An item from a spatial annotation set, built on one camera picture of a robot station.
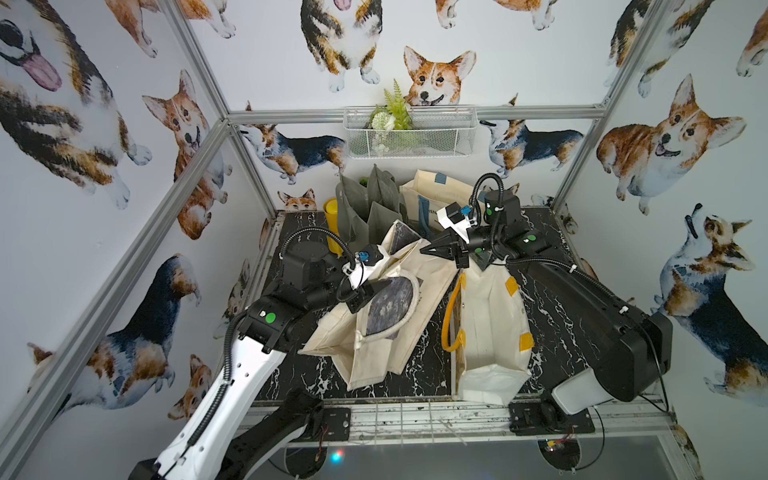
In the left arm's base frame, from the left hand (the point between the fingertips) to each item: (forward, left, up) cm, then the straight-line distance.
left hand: (385, 267), depth 64 cm
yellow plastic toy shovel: (+40, +21, -22) cm, 50 cm away
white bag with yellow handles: (-1, -28, -32) cm, 43 cm away
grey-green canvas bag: (+21, +6, -5) cm, 23 cm away
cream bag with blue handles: (+40, -13, -15) cm, 45 cm away
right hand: (+5, -7, +1) cm, 9 cm away
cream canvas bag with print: (-9, 0, -14) cm, 16 cm away
